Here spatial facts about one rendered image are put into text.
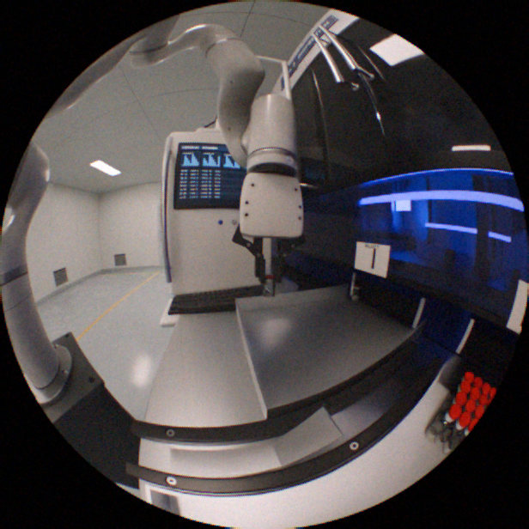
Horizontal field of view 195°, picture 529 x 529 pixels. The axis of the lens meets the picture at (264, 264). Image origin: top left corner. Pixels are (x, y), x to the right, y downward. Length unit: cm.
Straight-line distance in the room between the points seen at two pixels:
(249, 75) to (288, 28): 165
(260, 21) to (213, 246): 196
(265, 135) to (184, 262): 57
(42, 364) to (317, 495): 39
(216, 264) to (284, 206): 51
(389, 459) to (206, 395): 22
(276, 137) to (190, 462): 39
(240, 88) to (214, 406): 49
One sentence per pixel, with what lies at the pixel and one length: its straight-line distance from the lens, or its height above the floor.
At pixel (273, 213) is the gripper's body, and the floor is 109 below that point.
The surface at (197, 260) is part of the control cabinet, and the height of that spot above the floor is 95.
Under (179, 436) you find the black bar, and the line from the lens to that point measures 18.
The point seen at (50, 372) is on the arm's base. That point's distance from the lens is 39.
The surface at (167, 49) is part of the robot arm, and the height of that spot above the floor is 153.
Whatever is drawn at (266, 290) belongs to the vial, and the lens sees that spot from 25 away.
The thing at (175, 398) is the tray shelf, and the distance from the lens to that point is 23.
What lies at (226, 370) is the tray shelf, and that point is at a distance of 24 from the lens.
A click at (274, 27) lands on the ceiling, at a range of 197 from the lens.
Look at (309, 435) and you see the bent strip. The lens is 15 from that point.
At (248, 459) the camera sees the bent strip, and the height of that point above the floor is 88.
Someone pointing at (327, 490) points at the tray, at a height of 88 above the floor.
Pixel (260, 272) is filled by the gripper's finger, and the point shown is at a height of 100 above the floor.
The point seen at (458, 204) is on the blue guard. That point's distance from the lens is 29.
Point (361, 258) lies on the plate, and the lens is 36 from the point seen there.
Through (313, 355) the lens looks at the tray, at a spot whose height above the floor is 88.
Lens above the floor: 106
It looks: 12 degrees down
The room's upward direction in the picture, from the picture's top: straight up
